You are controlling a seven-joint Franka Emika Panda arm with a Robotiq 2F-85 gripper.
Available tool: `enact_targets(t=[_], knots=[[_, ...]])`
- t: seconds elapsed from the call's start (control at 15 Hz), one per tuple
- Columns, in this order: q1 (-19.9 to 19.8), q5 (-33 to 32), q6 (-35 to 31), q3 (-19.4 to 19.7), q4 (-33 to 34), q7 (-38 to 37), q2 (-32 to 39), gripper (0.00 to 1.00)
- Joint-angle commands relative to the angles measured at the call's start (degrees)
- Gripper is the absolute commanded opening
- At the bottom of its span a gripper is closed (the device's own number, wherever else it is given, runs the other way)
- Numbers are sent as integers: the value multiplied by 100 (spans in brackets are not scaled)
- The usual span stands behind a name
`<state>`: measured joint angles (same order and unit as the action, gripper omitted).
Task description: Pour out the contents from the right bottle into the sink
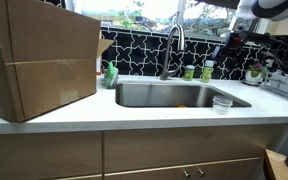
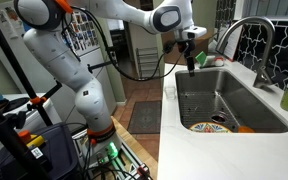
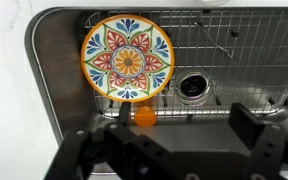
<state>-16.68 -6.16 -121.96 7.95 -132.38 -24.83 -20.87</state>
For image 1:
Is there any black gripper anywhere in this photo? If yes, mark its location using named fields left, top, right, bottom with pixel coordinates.
left=213, top=30, right=278, bottom=70

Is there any tall green soap bottle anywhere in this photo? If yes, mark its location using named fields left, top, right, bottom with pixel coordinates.
left=200, top=59, right=215, bottom=84

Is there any short green soap bottle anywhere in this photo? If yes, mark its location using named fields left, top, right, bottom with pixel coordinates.
left=182, top=64, right=196, bottom=82

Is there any stainless steel sink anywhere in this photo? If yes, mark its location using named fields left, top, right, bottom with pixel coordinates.
left=114, top=82, right=252, bottom=109

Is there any potted plant in white pot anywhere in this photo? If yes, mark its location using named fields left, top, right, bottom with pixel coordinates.
left=244, top=61, right=268, bottom=85

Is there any clear plastic cup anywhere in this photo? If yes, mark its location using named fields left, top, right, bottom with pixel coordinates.
left=212, top=95, right=234, bottom=116

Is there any brushed steel gooseneck faucet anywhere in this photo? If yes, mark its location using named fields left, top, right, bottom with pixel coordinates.
left=159, top=23, right=186, bottom=81

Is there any metal dish rack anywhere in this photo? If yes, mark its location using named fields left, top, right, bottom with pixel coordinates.
left=262, top=69, right=288, bottom=104

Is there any clear sponge holder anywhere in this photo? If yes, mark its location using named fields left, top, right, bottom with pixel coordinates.
left=105, top=74, right=120, bottom=90

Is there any green sponge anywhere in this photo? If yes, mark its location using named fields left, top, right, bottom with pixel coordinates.
left=104, top=61, right=119, bottom=88

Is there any wooden kitchen cabinet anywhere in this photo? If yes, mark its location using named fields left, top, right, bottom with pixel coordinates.
left=0, top=124, right=285, bottom=180

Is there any wooden table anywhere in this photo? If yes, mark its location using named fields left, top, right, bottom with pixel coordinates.
left=263, top=148, right=288, bottom=180

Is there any large cardboard box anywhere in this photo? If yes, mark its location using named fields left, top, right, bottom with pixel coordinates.
left=0, top=0, right=115, bottom=123

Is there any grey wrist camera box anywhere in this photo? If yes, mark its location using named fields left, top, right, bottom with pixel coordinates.
left=228, top=17, right=262, bottom=33

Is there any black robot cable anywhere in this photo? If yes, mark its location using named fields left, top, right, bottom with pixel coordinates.
left=265, top=35, right=288, bottom=76

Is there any window with white frame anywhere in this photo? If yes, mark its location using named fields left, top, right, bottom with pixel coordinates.
left=65, top=0, right=238, bottom=38

